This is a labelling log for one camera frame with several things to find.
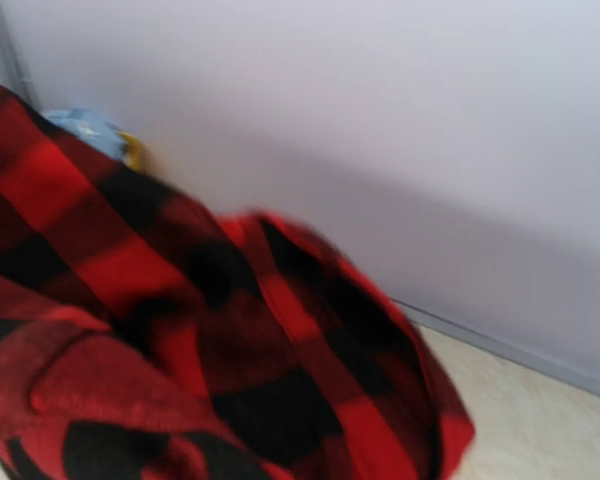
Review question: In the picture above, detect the yellow plastic basket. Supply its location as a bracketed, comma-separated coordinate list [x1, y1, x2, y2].
[117, 131, 145, 173]

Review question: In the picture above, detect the red black plaid shirt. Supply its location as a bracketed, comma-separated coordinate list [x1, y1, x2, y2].
[0, 85, 475, 479]

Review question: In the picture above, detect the light blue shirt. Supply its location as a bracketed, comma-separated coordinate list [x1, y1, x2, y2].
[42, 109, 127, 161]

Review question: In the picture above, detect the left aluminium corner post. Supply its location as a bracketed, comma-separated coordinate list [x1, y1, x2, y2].
[0, 2, 38, 108]

